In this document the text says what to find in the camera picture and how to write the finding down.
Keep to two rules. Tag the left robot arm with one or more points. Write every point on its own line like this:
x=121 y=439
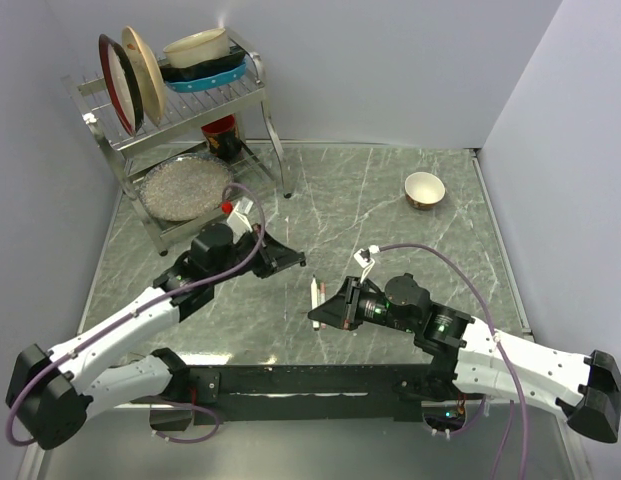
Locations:
x=53 y=392

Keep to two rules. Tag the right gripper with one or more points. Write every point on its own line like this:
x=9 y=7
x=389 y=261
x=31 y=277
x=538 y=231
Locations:
x=342 y=310

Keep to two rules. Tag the red black rimmed plate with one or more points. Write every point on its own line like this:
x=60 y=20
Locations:
x=121 y=84

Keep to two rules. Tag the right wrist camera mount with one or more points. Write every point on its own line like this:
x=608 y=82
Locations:
x=365 y=258

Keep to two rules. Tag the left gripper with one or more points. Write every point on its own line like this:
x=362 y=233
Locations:
x=274 y=257

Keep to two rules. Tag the black base bar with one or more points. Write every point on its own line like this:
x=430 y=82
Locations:
x=313 y=392

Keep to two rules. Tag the beige plate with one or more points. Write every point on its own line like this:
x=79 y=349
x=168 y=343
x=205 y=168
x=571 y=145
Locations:
x=148 y=74

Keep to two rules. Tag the red black cup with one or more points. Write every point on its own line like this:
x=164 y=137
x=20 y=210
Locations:
x=223 y=138

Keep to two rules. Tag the black tray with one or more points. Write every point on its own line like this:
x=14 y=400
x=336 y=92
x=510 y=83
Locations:
x=204 y=69

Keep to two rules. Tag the clear glass plate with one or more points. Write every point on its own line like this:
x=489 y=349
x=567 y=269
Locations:
x=184 y=187

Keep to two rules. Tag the blue dotted dish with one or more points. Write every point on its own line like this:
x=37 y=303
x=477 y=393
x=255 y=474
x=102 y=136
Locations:
x=203 y=84

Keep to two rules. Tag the small cream bowl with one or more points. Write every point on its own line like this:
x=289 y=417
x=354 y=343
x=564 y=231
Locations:
x=423 y=190

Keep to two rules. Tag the pink marker pen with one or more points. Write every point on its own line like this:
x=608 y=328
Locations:
x=322 y=298

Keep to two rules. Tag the steel dish rack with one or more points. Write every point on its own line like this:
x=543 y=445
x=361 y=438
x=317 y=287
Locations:
x=184 y=113

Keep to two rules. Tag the black white pen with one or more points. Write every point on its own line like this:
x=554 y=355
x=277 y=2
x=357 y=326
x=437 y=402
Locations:
x=314 y=301

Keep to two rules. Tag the cream bowl on rack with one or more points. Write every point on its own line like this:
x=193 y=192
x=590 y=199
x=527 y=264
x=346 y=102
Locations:
x=196 y=48

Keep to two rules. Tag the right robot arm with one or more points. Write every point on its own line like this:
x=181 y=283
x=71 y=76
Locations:
x=470 y=358

